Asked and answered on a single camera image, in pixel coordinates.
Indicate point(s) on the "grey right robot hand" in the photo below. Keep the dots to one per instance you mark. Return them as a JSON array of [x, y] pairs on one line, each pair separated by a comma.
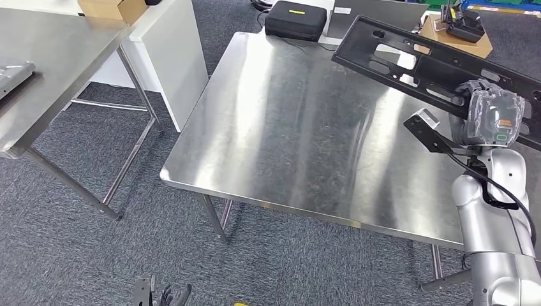
[[494, 114]]

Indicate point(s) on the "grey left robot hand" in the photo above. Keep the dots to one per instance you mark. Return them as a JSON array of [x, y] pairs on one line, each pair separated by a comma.
[[169, 297]]

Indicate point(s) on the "black plastic plate frame part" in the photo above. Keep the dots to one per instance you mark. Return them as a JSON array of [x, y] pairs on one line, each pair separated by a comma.
[[359, 50]]

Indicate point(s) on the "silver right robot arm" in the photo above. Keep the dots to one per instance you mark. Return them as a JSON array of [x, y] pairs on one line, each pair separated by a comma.
[[494, 228]]

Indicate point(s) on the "stainless steel workbench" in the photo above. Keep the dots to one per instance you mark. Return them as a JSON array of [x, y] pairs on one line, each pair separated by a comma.
[[296, 126]]

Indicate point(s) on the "grey sheet metal part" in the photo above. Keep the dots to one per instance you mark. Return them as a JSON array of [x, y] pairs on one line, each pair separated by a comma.
[[12, 78]]

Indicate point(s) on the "brown cardboard box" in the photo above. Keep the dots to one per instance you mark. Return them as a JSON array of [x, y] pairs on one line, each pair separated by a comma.
[[477, 48], [110, 9]]

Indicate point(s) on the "yellow floor tape square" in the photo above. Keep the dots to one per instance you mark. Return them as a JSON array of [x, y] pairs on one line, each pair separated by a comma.
[[241, 304]]

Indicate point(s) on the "black electronic device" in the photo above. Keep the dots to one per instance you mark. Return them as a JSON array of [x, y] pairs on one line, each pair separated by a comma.
[[465, 23]]

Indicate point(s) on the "grey flat case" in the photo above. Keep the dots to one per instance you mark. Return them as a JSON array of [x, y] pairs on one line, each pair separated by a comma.
[[372, 12]]

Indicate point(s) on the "black zip case yellow label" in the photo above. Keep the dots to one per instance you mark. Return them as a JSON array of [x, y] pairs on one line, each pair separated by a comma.
[[296, 21]]

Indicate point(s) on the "stainless steel table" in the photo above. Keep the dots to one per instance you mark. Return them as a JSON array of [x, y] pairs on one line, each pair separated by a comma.
[[63, 50]]

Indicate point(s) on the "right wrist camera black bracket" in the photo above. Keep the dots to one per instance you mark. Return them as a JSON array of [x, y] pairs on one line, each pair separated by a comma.
[[427, 131]]

